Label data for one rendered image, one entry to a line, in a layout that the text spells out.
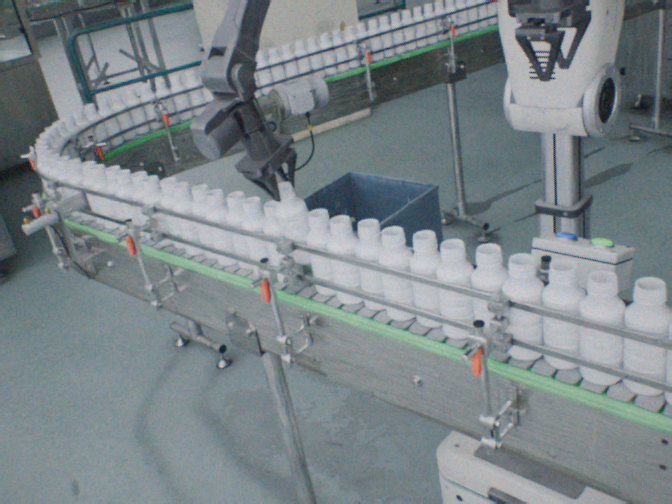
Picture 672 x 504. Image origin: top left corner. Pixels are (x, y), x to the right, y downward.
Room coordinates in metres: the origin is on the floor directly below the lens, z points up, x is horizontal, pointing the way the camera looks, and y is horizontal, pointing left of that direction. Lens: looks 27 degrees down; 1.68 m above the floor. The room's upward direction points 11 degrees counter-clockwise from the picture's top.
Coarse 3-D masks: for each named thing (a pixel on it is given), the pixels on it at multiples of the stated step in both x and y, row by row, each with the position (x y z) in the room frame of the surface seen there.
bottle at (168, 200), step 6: (162, 180) 1.53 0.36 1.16; (168, 180) 1.53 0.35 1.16; (174, 180) 1.51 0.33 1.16; (162, 186) 1.51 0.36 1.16; (168, 186) 1.50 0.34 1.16; (168, 192) 1.50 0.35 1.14; (162, 198) 1.52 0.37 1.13; (168, 198) 1.50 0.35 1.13; (174, 198) 1.50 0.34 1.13; (162, 204) 1.50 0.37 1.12; (168, 204) 1.49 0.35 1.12; (168, 216) 1.50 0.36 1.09; (168, 222) 1.50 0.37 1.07; (174, 222) 1.49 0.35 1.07; (174, 228) 1.49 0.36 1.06; (174, 234) 1.49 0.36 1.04; (180, 234) 1.49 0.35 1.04; (180, 246) 1.49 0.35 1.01
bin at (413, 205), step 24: (312, 192) 1.82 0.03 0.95; (336, 192) 1.88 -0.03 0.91; (360, 192) 1.91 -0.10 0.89; (384, 192) 1.84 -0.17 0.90; (408, 192) 1.78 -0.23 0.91; (432, 192) 1.69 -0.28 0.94; (360, 216) 1.92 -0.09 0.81; (384, 216) 1.85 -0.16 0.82; (408, 216) 1.61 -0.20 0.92; (432, 216) 1.68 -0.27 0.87; (408, 240) 1.60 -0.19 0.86
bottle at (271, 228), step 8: (264, 208) 1.26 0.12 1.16; (272, 208) 1.25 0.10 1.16; (272, 216) 1.24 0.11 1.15; (272, 224) 1.24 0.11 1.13; (264, 232) 1.25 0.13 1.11; (272, 232) 1.23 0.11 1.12; (280, 232) 1.23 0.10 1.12; (272, 248) 1.24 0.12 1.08; (272, 256) 1.24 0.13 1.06; (280, 256) 1.23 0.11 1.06; (272, 264) 1.25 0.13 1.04; (296, 264) 1.24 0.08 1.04; (280, 280) 1.24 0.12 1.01
